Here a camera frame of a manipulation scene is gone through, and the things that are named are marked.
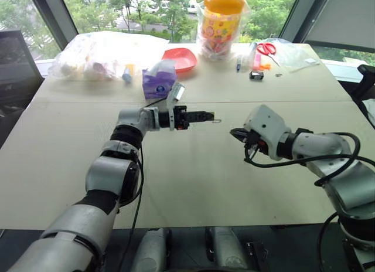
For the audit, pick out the small orange item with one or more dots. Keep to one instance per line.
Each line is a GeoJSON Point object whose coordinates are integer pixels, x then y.
{"type": "Point", "coordinates": [265, 67]}

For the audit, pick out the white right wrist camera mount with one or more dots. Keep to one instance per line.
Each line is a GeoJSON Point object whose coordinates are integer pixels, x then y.
{"type": "Point", "coordinates": [266, 119]}

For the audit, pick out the clear crumpled plastic bag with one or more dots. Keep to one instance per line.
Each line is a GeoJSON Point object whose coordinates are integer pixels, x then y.
{"type": "Point", "coordinates": [293, 56]}

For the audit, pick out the purple tissue pack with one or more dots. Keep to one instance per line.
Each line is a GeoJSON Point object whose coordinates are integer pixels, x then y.
{"type": "Point", "coordinates": [156, 84]}

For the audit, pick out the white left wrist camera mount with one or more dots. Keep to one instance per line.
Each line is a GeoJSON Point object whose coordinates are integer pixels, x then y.
{"type": "Point", "coordinates": [172, 108]}

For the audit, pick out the small black bracket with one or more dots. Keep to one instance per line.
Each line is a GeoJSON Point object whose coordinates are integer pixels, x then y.
{"type": "Point", "coordinates": [257, 254]}

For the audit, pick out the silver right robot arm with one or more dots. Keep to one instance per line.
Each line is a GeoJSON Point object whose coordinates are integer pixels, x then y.
{"type": "Point", "coordinates": [345, 190]}

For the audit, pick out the small black box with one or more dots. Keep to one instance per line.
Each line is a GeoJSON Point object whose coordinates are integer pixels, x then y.
{"type": "Point", "coordinates": [257, 75]}

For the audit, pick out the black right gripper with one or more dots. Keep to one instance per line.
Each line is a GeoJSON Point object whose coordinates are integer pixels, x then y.
{"type": "Point", "coordinates": [257, 146]}

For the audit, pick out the large clear plastic bag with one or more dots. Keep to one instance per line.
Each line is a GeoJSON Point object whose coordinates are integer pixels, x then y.
{"type": "Point", "coordinates": [99, 53]}

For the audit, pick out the yellow lidded jar in bag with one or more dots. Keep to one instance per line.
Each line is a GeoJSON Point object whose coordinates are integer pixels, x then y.
{"type": "Point", "coordinates": [222, 25]}

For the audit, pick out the grey roller blind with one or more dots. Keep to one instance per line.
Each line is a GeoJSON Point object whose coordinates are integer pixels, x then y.
{"type": "Point", "coordinates": [345, 17]}

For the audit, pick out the red plastic bowl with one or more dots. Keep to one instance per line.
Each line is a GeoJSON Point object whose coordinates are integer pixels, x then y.
{"type": "Point", "coordinates": [181, 59]}

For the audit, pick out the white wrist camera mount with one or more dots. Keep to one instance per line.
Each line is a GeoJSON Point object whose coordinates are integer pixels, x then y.
{"type": "Point", "coordinates": [172, 108]}
{"type": "Point", "coordinates": [266, 119]}

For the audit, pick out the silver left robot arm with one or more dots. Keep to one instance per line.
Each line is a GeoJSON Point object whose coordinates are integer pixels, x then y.
{"type": "Point", "coordinates": [76, 222]}

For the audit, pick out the black office chair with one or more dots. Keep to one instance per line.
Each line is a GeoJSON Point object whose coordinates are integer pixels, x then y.
{"type": "Point", "coordinates": [363, 84]}

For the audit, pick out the pink eraser stick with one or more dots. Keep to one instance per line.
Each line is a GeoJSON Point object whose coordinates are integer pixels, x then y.
{"type": "Point", "coordinates": [257, 61]}

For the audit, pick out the blue pen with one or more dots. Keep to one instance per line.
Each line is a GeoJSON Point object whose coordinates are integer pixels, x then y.
{"type": "Point", "coordinates": [239, 65]}

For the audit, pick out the black monitor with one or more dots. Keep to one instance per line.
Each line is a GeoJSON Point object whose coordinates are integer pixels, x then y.
{"type": "Point", "coordinates": [17, 58]}

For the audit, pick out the dark window frame post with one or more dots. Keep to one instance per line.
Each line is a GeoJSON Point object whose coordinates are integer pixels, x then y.
{"type": "Point", "coordinates": [52, 17]}
{"type": "Point", "coordinates": [304, 14]}

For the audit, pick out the grey rounded shape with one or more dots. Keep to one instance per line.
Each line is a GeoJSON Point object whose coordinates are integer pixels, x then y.
{"type": "Point", "coordinates": [152, 251]}
{"type": "Point", "coordinates": [228, 251]}

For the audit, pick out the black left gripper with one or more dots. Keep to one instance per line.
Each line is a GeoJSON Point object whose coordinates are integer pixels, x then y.
{"type": "Point", "coordinates": [181, 118]}

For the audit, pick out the blue and yellow glue tube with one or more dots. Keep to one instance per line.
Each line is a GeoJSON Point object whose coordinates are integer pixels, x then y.
{"type": "Point", "coordinates": [128, 74]}

